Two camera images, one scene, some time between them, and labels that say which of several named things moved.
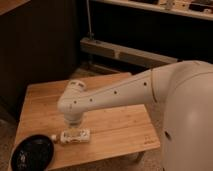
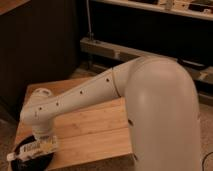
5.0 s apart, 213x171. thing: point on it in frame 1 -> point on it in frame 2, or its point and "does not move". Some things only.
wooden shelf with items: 196,8 does not move
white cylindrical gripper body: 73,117 -> 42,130
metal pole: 90,34 does not move
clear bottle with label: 73,136 -> 41,146
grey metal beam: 115,51 does not move
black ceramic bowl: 33,153 does not move
